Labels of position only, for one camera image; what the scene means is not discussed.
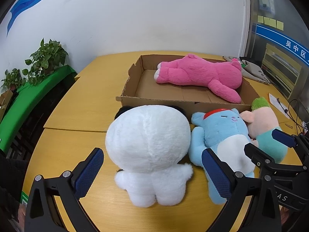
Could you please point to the blue banner strip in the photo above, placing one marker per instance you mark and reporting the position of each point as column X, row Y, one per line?
column 284, row 41

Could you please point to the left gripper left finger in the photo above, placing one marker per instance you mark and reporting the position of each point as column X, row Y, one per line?
column 42, row 213

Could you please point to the pink pig plush teal outfit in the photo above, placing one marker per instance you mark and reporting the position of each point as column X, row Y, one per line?
column 261, row 121

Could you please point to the yellow sticky notes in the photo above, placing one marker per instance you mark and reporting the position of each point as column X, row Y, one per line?
column 271, row 22

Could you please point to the grey cloth bag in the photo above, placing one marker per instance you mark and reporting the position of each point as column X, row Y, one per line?
column 253, row 72

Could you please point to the small potted plant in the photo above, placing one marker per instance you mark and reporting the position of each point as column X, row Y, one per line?
column 13, row 80

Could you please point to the white panda plush toy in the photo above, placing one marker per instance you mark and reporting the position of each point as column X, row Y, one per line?
column 147, row 143

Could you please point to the brown cardboard box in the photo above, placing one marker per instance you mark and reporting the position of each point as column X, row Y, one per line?
column 141, row 89

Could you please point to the blue bear plush toy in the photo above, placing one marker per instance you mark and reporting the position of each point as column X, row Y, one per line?
column 223, row 131

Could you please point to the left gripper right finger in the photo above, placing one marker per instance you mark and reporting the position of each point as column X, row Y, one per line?
column 263, row 213

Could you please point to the white paper sheet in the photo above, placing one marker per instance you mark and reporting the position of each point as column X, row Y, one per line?
column 278, row 105

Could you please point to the green potted plant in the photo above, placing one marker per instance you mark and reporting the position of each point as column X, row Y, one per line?
column 44, row 61

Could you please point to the pink bear plush toy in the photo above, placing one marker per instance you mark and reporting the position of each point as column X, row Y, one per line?
column 221, row 78

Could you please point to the green cloth covered shelf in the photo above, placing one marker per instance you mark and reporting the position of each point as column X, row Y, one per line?
column 28, row 97

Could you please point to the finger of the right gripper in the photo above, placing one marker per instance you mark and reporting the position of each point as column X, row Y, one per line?
column 298, row 143
column 262, row 160

